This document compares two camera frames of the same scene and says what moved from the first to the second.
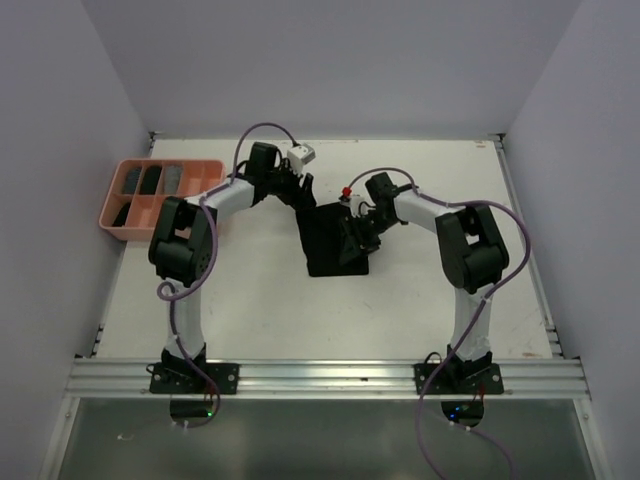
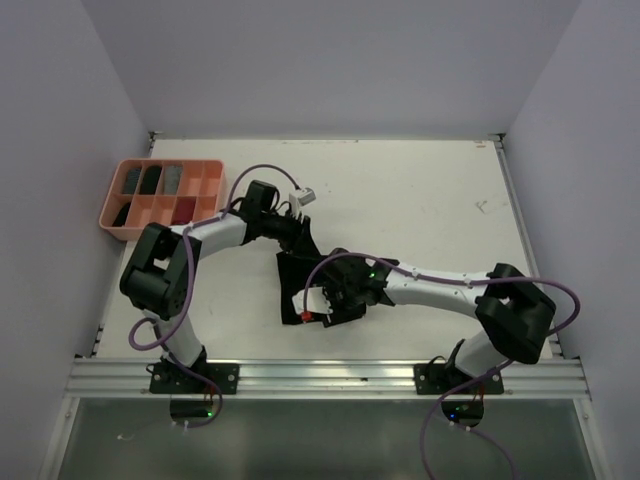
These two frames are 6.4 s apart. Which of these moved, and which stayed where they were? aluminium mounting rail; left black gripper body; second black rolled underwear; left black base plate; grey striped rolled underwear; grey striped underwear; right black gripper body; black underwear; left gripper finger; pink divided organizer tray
Moved: left gripper finger; left black gripper body; right black gripper body; black underwear
Stayed: grey striped underwear; pink divided organizer tray; second black rolled underwear; aluminium mounting rail; grey striped rolled underwear; left black base plate
